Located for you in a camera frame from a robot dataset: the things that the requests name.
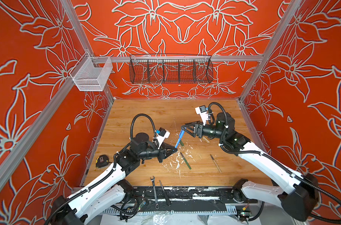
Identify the black wire basket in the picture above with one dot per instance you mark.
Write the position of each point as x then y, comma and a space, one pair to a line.
170, 69

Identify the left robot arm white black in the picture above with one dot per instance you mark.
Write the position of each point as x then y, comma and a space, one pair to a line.
111, 187

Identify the silver wrench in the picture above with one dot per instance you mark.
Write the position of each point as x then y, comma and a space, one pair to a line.
157, 206

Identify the beige pen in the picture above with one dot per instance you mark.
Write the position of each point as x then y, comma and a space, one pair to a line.
215, 163

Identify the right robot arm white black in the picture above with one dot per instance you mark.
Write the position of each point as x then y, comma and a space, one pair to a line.
295, 193

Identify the beige pen cap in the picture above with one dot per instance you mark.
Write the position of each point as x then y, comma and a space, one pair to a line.
206, 139

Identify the yellow black tape measure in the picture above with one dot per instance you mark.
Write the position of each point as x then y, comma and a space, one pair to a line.
102, 161

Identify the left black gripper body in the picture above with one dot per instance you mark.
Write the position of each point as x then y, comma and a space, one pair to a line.
151, 153

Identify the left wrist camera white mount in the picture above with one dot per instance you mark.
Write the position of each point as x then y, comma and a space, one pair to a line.
161, 135

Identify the green pen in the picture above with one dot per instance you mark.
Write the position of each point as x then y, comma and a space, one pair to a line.
186, 162

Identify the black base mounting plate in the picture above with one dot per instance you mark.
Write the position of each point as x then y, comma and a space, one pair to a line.
193, 200

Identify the white mesh basket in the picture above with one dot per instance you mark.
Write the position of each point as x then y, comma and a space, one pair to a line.
91, 73

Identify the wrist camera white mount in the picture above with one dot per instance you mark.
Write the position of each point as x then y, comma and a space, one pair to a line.
161, 135
205, 115

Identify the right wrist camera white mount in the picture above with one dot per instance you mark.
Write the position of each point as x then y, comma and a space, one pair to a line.
205, 115

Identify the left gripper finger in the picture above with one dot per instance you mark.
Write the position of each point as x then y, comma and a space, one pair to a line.
167, 148
164, 154

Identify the black screwdriver tool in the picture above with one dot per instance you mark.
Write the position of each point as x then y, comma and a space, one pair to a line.
168, 202

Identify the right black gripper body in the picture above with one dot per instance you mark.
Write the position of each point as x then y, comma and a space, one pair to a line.
209, 131

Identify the blue pen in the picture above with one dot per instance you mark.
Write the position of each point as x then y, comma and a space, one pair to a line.
180, 138

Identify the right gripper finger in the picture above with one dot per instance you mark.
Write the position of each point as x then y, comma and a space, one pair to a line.
191, 130
191, 124

